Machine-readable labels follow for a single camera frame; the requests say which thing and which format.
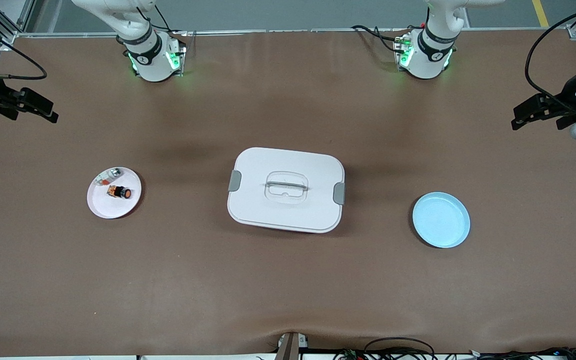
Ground pink round plate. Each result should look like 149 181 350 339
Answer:
87 166 143 220

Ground table edge clamp bracket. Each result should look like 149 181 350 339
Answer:
275 331 310 360

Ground light blue round plate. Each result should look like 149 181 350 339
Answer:
412 192 471 249

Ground aluminium table edge rail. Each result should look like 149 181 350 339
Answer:
0 27 576 38

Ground brown table mat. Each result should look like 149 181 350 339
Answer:
0 29 576 357

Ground white lidded storage box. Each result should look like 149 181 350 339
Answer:
227 147 346 234

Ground grey box lid handle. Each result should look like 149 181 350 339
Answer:
265 181 309 193

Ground black base power cable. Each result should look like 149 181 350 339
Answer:
350 24 406 55

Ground black cable bundle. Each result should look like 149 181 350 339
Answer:
332 336 576 360

